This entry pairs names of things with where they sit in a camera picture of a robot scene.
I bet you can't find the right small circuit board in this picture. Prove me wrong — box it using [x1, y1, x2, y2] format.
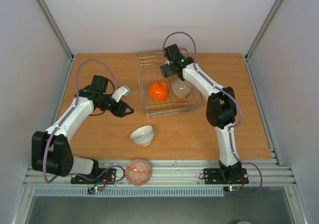
[224, 186, 243, 193]

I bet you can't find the red patterned ceramic bowl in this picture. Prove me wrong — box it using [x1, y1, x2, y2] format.
[125, 158, 152, 186]

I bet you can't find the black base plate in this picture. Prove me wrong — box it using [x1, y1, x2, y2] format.
[201, 168, 249, 185]
[70, 168, 117, 185]

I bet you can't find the orange white ceramic bowl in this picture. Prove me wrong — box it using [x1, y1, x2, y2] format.
[148, 81, 169, 102]

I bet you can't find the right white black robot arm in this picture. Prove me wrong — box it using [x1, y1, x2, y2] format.
[160, 44, 242, 184]

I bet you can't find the plain white bottom bowl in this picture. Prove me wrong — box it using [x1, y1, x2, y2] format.
[130, 125, 155, 146]

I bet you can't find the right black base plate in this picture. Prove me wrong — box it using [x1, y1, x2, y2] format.
[201, 168, 249, 185]

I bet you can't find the chrome wire dish rack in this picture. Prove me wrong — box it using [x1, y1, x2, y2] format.
[136, 50, 203, 118]

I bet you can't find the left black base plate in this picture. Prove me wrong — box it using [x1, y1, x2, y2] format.
[70, 168, 117, 185]

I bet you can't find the small circuit board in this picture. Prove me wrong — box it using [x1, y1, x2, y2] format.
[224, 186, 243, 193]
[87, 187, 104, 195]

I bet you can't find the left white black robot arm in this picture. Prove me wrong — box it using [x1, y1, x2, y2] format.
[31, 75, 134, 183]

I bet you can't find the left small circuit board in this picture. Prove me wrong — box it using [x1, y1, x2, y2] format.
[87, 187, 104, 195]

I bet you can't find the grey slotted cable duct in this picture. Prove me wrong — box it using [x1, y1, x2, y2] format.
[33, 187, 224, 198]

